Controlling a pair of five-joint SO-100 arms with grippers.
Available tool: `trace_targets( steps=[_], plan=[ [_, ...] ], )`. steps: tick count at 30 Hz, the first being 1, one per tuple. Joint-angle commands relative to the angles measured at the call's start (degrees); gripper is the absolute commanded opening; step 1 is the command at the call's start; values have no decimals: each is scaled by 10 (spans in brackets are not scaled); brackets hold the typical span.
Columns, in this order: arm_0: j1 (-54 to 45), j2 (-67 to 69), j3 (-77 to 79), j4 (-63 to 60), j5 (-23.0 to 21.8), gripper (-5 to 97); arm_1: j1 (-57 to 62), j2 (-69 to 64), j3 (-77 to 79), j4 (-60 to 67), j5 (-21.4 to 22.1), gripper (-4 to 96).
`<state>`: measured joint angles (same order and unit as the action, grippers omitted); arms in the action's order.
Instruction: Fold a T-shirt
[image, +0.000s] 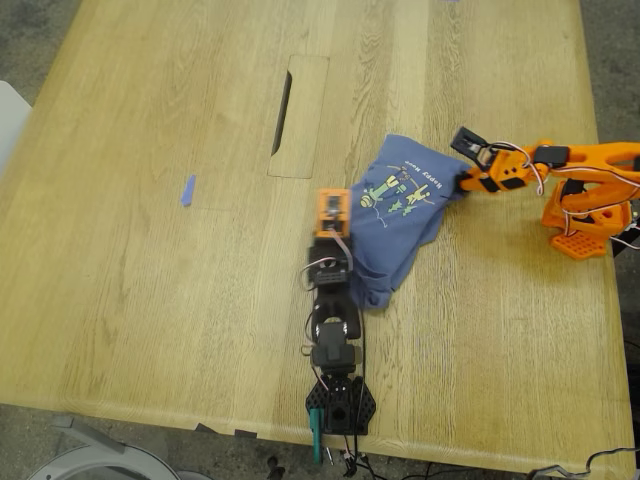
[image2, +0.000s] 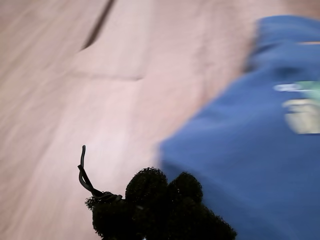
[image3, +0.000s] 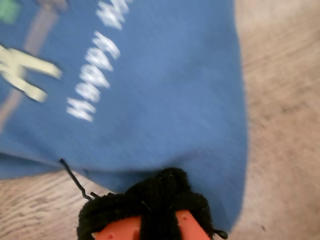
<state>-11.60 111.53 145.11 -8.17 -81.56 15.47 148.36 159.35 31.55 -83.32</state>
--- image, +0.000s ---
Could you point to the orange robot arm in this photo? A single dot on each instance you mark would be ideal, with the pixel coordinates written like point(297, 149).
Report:
point(600, 152)

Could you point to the teal table clamp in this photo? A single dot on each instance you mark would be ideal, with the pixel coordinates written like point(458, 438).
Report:
point(316, 440)

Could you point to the grey plastic chair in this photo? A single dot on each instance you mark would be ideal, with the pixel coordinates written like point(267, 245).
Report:
point(90, 462)

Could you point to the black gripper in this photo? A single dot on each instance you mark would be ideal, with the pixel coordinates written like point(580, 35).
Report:
point(331, 206)

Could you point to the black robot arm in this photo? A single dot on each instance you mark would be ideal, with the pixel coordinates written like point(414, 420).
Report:
point(335, 350)

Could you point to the short blue tape piece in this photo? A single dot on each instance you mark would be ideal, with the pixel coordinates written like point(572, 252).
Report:
point(188, 190)

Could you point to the black table clamp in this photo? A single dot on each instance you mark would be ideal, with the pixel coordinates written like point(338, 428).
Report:
point(627, 245)

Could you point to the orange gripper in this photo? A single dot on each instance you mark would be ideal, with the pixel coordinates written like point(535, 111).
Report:
point(479, 181)

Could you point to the blue printed T-shirt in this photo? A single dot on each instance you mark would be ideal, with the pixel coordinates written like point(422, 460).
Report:
point(400, 240)

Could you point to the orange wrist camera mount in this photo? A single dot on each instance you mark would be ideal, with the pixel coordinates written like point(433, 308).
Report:
point(332, 210)

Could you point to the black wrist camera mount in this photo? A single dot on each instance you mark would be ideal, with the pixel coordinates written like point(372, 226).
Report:
point(462, 140)

